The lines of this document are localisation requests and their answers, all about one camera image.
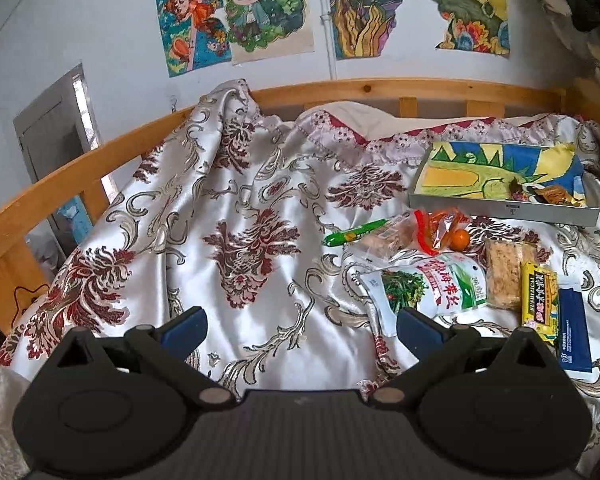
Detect yellow snack packet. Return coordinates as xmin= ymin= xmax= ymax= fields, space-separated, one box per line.
xmin=521 ymin=261 xmax=561 ymax=346

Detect white green vegetable snack packet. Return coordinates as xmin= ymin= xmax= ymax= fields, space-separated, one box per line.
xmin=358 ymin=252 xmax=488 ymax=318

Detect wooden bed rail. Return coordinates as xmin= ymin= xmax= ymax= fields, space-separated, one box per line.
xmin=0 ymin=77 xmax=566 ymax=331

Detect red-haired figure wall drawing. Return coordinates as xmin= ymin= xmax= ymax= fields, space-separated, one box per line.
xmin=155 ymin=0 xmax=231 ymax=78

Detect clear bag of crackers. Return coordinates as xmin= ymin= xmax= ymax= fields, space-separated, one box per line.
xmin=352 ymin=210 xmax=473 ymax=263

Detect yellow green landscape wall drawing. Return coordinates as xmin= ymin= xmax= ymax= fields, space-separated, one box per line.
xmin=415 ymin=0 xmax=511 ymax=59

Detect clear rice cracker packet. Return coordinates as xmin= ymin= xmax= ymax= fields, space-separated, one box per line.
xmin=484 ymin=239 xmax=551 ymax=311

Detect printed satin blanket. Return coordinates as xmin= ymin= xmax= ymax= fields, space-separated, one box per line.
xmin=0 ymin=79 xmax=600 ymax=461

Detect cream pillow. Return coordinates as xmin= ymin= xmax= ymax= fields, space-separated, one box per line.
xmin=305 ymin=101 xmax=546 ymax=142

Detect grey door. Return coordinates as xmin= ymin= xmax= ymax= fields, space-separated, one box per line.
xmin=13 ymin=62 xmax=103 ymax=241

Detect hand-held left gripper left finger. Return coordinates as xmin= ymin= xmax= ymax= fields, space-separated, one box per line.
xmin=50 ymin=306 xmax=236 ymax=406

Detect brown wrapped snacks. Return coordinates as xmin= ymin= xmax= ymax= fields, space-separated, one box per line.
xmin=507 ymin=180 xmax=586 ymax=207

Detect blue orange swirl wall drawing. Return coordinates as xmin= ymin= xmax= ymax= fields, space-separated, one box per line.
xmin=325 ymin=0 xmax=421 ymax=60

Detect white wall pipe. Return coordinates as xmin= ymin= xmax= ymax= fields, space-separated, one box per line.
xmin=321 ymin=12 xmax=337 ymax=81

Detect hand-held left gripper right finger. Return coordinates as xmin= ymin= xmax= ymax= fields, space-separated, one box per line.
xmin=370 ymin=307 xmax=556 ymax=406

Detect grey box with colourful drawing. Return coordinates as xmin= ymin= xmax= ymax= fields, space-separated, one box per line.
xmin=408 ymin=141 xmax=600 ymax=226

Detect blond figure wall drawing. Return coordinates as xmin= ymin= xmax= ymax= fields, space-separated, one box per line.
xmin=220 ymin=0 xmax=316 ymax=66

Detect dark blue flat box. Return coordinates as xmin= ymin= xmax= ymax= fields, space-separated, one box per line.
xmin=555 ymin=285 xmax=593 ymax=373

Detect dark hanging clothing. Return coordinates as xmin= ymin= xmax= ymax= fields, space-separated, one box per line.
xmin=500 ymin=0 xmax=600 ymax=161

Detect green sausage stick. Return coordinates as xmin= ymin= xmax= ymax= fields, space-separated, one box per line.
xmin=323 ymin=219 xmax=388 ymax=247

